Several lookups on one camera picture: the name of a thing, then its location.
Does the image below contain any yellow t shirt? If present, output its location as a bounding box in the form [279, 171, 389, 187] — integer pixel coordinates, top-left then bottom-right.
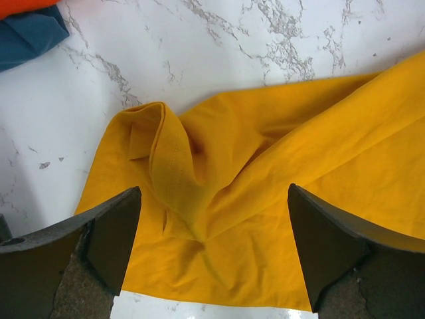
[76, 53, 424, 310]

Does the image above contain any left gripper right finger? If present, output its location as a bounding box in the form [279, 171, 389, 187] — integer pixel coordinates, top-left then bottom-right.
[288, 184, 424, 318]

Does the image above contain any folded orange t shirt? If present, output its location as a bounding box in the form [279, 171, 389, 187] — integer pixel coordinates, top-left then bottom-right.
[0, 0, 59, 20]

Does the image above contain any folded blue t shirt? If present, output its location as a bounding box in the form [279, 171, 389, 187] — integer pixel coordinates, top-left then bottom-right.
[1, 5, 69, 72]

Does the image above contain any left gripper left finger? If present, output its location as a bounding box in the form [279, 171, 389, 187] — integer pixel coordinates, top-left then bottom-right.
[1, 187, 141, 318]

